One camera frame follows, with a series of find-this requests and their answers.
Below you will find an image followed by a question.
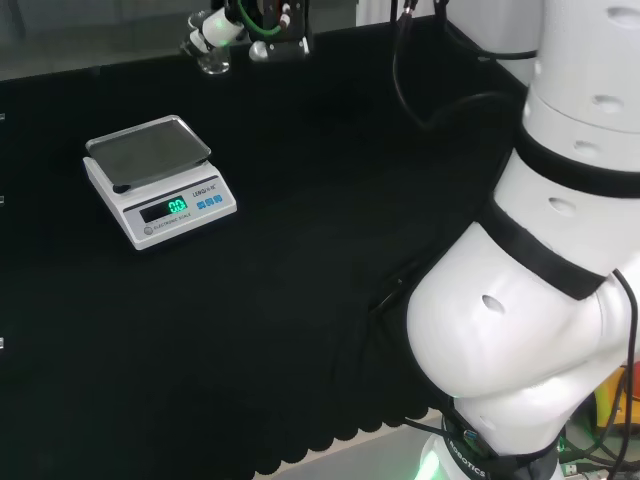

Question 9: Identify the white electronic balance steel pan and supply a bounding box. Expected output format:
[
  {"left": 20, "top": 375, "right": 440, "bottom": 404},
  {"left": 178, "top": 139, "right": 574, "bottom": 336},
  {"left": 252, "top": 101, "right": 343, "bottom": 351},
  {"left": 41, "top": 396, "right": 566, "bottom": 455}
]
[{"left": 82, "top": 114, "right": 238, "bottom": 252}]

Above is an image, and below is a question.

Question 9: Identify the yellow stop button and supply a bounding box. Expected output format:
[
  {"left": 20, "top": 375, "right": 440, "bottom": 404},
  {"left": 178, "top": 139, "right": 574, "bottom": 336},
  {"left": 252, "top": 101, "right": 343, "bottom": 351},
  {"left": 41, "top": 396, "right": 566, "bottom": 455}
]
[{"left": 594, "top": 369, "right": 629, "bottom": 434}]

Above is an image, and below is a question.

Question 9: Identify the green cable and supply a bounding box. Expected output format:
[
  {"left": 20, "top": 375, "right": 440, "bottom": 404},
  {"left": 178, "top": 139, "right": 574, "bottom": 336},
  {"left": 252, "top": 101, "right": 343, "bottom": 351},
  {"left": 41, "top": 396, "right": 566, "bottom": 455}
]
[{"left": 236, "top": 0, "right": 282, "bottom": 37}]

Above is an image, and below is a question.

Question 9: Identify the clear glass beaker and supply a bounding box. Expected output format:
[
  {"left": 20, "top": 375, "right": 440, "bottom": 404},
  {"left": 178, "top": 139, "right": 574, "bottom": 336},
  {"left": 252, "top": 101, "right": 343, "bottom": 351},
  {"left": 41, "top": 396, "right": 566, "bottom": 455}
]
[{"left": 180, "top": 12, "right": 232, "bottom": 75}]

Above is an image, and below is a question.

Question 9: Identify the black bench cloth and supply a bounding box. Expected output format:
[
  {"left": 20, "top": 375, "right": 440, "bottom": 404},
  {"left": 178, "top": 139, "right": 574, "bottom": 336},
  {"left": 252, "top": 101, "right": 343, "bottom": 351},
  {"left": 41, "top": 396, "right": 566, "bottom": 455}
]
[{"left": 0, "top": 12, "right": 531, "bottom": 480}]

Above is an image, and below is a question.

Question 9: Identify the short black cable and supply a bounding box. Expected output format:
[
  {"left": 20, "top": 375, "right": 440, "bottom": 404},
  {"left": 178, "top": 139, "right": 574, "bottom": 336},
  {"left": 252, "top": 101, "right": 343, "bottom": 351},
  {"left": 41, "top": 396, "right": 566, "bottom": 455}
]
[{"left": 432, "top": 0, "right": 540, "bottom": 62}]

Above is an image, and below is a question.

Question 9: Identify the thin black cable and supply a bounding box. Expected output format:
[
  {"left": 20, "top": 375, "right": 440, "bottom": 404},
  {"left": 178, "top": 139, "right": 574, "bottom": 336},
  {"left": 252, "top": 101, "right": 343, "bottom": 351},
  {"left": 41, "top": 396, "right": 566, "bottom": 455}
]
[{"left": 612, "top": 268, "right": 640, "bottom": 480}]

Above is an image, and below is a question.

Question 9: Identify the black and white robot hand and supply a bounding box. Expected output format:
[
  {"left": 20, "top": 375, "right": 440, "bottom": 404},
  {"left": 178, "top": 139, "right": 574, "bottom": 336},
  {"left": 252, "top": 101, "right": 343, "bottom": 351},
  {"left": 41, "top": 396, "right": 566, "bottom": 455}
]
[{"left": 180, "top": 0, "right": 313, "bottom": 56}]

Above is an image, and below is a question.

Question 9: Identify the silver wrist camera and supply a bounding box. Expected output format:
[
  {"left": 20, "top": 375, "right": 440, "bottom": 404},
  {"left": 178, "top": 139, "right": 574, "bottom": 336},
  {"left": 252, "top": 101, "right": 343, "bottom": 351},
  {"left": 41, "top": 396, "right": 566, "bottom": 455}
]
[{"left": 248, "top": 37, "right": 312, "bottom": 64}]

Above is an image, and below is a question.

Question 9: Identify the long looping black cable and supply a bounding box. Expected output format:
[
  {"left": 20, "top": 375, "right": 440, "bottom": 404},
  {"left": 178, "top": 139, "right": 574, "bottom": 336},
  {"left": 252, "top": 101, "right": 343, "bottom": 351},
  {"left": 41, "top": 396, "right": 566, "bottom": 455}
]
[{"left": 391, "top": 0, "right": 529, "bottom": 132}]

